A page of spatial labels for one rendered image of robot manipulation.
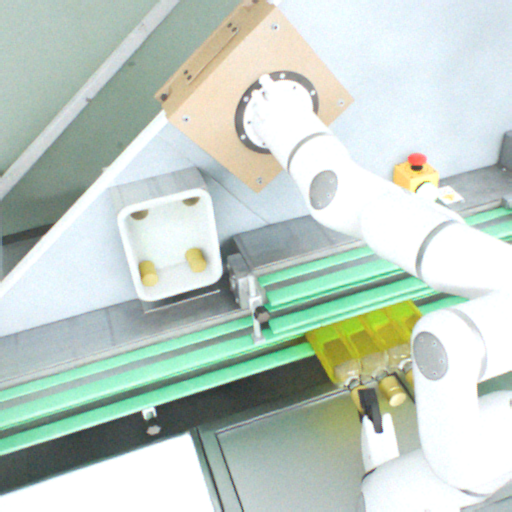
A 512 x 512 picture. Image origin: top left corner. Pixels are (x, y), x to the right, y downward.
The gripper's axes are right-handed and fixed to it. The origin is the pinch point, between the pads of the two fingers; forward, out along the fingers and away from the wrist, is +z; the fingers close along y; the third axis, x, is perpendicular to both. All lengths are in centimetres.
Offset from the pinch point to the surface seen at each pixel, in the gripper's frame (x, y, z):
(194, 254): 30.4, 15.9, 28.4
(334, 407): 4.5, -12.9, 10.1
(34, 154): 74, 16, 77
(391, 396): -4.5, 1.1, 0.7
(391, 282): -9.6, 6.1, 26.1
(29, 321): 65, 7, 23
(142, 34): 42, 41, 87
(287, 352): 13.2, -3.5, 17.8
